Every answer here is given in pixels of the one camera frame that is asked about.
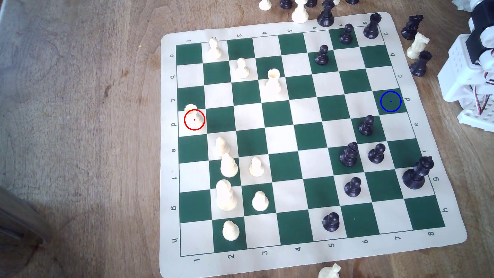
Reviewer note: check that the small white rook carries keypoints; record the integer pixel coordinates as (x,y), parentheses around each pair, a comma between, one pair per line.
(193,116)

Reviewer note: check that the green and white chess mat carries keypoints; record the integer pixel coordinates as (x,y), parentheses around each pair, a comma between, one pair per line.
(308,135)

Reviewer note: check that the black chess piece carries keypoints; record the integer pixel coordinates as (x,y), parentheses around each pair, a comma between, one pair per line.
(352,1)
(311,2)

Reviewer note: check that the white pawn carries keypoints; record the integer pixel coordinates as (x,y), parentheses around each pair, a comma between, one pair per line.
(242,70)
(230,231)
(256,168)
(265,4)
(221,148)
(260,202)
(214,50)

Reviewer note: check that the white bishop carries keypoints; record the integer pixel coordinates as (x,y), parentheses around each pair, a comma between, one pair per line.
(229,168)
(300,13)

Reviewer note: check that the tall white rook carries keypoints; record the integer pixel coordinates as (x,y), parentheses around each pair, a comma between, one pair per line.
(273,83)

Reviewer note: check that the white queen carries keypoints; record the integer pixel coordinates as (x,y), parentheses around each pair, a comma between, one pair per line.
(225,197)

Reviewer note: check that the black knight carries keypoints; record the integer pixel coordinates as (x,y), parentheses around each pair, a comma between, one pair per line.
(411,27)
(349,156)

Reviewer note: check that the black pawn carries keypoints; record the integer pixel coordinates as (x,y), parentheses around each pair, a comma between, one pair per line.
(366,126)
(346,36)
(352,188)
(286,3)
(331,223)
(321,57)
(376,154)

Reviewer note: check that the black bishop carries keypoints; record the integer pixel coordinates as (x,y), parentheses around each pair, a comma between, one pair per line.
(326,16)

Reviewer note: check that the white knight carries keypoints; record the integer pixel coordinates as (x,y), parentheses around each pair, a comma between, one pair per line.
(417,47)
(328,272)

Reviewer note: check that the black rook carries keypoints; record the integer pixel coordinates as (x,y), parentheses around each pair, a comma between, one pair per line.
(371,27)

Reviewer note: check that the black king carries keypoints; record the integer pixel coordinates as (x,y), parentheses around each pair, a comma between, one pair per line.
(416,177)

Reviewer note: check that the black pawn off board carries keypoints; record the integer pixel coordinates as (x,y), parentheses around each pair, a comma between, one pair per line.
(420,65)

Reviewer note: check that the grey metal object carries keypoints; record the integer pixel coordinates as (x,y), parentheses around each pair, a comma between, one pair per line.
(19,216)

